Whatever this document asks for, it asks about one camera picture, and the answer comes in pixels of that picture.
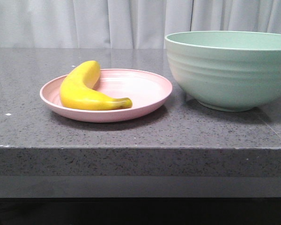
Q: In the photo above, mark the pink plate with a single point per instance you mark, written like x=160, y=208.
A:
x=148, y=92

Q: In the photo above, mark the white curtain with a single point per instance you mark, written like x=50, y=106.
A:
x=126, y=24

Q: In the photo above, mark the green bowl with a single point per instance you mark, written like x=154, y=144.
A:
x=230, y=71

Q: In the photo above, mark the yellow banana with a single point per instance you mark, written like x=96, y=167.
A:
x=77, y=90

